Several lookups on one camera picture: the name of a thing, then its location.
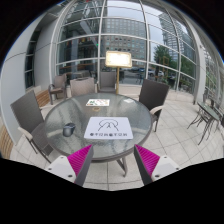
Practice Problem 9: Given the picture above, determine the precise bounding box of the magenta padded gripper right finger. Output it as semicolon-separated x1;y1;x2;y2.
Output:
134;145;180;185

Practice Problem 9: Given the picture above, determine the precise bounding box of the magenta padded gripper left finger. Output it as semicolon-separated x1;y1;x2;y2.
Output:
46;145;94;186

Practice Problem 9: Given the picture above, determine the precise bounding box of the wicker chair right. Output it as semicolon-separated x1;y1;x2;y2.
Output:
139;79;169;130

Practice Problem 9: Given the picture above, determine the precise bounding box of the illuminated menu stand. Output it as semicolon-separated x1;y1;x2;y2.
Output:
104;50;133;95

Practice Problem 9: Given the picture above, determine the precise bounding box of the colourful menu card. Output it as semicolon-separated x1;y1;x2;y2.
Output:
86;99;110;106

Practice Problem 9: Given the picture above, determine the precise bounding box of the wicker chair left front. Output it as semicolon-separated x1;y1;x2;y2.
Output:
11;91;53;162

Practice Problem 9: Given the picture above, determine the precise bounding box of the small round coaster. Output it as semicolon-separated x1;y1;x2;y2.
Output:
92;107;100;112

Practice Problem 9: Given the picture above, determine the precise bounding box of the wicker chair far centre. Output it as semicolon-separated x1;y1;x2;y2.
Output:
98;72;116;93

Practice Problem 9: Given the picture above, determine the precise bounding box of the white logo mouse pad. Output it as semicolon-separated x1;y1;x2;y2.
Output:
84;117;133;140

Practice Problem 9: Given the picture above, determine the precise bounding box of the small metal side table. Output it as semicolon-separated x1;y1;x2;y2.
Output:
190;102;219;144

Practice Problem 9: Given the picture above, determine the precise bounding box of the black computer mouse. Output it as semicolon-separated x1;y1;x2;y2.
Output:
63;123;75;137

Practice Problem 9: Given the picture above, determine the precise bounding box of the wicker chair behind table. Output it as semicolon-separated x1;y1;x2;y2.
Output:
70;77;95;97

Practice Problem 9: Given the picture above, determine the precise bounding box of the metal chair far right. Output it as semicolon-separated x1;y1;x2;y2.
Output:
207;96;224;126

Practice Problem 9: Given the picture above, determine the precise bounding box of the wicker chair far left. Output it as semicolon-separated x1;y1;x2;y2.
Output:
48;74;67;103

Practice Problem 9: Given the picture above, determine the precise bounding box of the round glass patio table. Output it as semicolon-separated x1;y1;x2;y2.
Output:
45;93;152;169

